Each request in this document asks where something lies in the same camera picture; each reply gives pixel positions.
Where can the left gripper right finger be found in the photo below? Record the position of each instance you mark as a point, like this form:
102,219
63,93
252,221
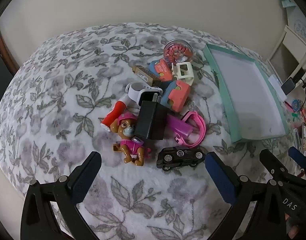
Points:
268,218

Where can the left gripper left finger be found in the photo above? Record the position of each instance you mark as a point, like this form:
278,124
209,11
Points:
38,220

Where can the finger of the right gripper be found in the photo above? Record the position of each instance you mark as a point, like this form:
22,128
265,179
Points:
297,156
272,163

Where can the pink wristband watch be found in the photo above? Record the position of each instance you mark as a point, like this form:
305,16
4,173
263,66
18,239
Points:
196,133

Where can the black toy car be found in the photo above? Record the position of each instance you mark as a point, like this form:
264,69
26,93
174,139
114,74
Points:
179,156

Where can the brown pup toy figure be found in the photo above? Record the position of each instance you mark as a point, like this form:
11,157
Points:
132,147

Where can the black power adapter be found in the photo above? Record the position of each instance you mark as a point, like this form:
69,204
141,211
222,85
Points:
152,119

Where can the cream plastic bracket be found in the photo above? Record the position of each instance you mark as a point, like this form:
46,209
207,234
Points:
183,71

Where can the red bottle white cap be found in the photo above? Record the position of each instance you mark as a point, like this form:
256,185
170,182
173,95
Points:
118,108

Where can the white smartwatch band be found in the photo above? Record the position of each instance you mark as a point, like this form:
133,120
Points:
139,92

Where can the gold patterned lighter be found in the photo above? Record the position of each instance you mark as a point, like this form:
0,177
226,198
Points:
147,76

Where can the purple lighter case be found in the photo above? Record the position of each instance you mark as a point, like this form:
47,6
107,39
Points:
179,127

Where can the teal cardboard box tray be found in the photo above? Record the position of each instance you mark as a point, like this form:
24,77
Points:
252,107

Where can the white shelf unit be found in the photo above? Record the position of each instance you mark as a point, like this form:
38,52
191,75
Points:
288,58

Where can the floral fleece blanket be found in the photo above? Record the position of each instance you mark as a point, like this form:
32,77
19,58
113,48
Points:
50,121

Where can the white printed card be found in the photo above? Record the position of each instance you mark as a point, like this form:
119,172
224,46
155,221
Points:
297,21

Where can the round tin coiled hairbands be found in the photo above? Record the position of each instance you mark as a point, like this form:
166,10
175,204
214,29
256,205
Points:
177,51

